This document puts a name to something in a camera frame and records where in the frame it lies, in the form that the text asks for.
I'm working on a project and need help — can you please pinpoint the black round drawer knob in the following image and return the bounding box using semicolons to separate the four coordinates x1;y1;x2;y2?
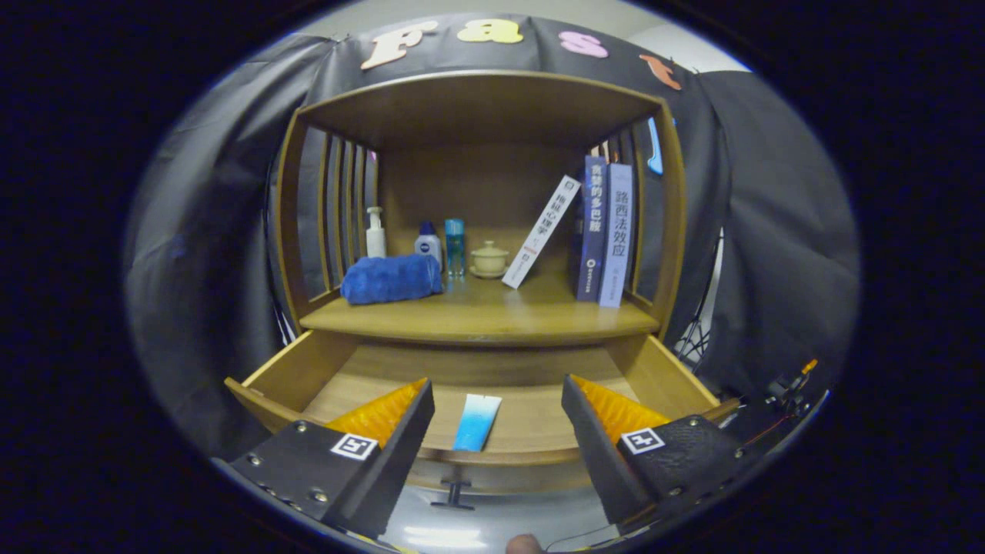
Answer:
429;479;476;512

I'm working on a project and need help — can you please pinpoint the black tripod stand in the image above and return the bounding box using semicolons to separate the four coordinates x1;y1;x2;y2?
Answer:
677;231;724;362

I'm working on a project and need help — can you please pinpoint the spare black orange gripper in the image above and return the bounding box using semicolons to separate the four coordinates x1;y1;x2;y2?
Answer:
766;358;818;409

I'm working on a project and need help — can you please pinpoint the white pump bottle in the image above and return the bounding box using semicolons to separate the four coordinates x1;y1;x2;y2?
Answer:
365;206;388;259

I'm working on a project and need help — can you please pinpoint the clear blue bottle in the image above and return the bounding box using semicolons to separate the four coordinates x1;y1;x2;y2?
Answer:
444;219;466;278

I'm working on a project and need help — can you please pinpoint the white book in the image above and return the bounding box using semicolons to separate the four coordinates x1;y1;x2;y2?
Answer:
502;175;582;290

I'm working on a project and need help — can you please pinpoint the pale lavender book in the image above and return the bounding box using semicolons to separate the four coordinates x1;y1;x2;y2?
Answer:
599;162;634;309

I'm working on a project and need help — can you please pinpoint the blue white cosmetic tube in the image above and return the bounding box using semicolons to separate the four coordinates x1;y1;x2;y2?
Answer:
452;393;503;453

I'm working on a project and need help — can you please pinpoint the wooden drawer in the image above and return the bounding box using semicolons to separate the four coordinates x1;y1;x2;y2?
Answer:
223;331;741;497

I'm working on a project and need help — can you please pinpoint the white bottle with blue cap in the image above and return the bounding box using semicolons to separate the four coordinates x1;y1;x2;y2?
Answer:
414;222;442;270

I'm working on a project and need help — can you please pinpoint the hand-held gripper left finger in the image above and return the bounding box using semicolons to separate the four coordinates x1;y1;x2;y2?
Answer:
209;377;436;541

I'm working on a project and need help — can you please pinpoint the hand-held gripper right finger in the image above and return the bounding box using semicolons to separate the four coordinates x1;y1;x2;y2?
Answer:
559;375;747;537

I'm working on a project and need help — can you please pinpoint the blue rolled towel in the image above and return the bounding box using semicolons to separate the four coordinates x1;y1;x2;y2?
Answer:
340;254;445;305

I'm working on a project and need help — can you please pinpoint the dark blue book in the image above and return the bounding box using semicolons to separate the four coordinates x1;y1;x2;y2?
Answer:
576;155;609;303

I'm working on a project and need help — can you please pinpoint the wooden countertop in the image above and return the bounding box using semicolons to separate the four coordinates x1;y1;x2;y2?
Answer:
299;269;663;347

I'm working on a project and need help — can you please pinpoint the beige lidded tea cup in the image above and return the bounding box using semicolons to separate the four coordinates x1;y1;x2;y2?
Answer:
469;240;510;279

